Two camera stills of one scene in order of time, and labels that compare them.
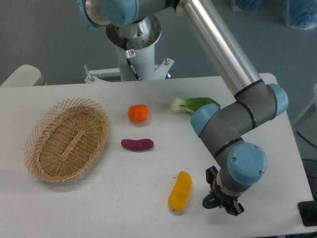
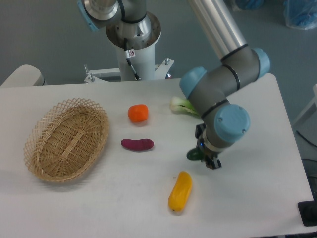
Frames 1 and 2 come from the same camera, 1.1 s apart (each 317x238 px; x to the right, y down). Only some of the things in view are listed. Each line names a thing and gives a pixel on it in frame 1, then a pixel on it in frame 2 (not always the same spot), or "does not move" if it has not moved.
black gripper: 228,201 to 206,153
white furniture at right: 306,124 does not move
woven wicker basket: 65,140 does not move
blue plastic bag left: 250,5 does not move
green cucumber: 211,201 to 193,154
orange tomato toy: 138,112 does not move
